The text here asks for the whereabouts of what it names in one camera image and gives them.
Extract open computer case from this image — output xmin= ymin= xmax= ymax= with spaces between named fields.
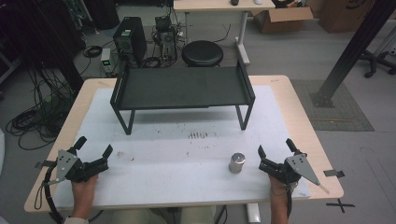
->
xmin=154 ymin=15 xmax=178 ymax=62

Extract black computer tower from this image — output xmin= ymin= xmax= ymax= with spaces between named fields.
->
xmin=112 ymin=16 xmax=149 ymax=68

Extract black metal shelf rack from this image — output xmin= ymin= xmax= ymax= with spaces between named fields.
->
xmin=109 ymin=58 xmax=257 ymax=136

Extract small open cardboard box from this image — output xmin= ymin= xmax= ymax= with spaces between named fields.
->
xmin=252 ymin=6 xmax=315 ymax=35

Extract silver metal cylinder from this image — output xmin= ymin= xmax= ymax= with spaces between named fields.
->
xmin=228 ymin=151 xmax=247 ymax=175

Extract person's right hand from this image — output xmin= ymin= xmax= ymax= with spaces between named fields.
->
xmin=267 ymin=174 xmax=292 ymax=203

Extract person's left hand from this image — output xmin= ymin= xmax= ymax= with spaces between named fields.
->
xmin=70 ymin=174 xmax=100 ymax=217

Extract black round stool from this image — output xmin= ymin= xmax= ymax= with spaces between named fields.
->
xmin=181 ymin=39 xmax=225 ymax=68

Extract light wooden desk white legs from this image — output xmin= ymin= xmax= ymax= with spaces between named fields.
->
xmin=172 ymin=0 xmax=276 ymax=66

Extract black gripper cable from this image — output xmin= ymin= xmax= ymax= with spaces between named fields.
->
xmin=34 ymin=167 xmax=67 ymax=224
xmin=285 ymin=184 xmax=294 ymax=219

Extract large cardboard box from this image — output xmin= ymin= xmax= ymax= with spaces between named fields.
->
xmin=317 ymin=0 xmax=396 ymax=35

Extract grey floor mat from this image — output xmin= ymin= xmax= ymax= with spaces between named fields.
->
xmin=290 ymin=78 xmax=375 ymax=133

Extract white table leg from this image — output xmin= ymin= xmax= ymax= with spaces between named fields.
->
xmin=246 ymin=203 xmax=262 ymax=224

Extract black metal pillar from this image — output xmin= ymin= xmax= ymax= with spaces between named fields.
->
xmin=309 ymin=0 xmax=396 ymax=109

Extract light wooden table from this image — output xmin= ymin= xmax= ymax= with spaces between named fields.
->
xmin=23 ymin=74 xmax=346 ymax=215

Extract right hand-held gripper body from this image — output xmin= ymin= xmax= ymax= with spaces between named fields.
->
xmin=258 ymin=152 xmax=322 ymax=187

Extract white foam mat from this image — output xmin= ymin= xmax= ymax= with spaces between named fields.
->
xmin=53 ymin=85 xmax=313 ymax=210

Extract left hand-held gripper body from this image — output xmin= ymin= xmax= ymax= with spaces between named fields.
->
xmin=55 ymin=148 xmax=110 ymax=185

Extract coiled black cable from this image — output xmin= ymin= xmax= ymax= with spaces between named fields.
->
xmin=82 ymin=45 xmax=104 ymax=59

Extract dark curtain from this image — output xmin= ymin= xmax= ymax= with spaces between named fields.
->
xmin=0 ymin=0 xmax=86 ymax=94

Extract black office chair base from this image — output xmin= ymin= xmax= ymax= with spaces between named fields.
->
xmin=359 ymin=49 xmax=396 ymax=79

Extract tangle of black floor cables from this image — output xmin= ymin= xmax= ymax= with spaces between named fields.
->
xmin=5 ymin=66 xmax=86 ymax=152

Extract black tape strip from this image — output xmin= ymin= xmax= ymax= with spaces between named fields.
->
xmin=322 ymin=169 xmax=347 ymax=179
xmin=34 ymin=160 xmax=58 ymax=170

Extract grey power supply unit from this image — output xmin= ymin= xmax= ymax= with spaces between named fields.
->
xmin=100 ymin=47 xmax=121 ymax=77

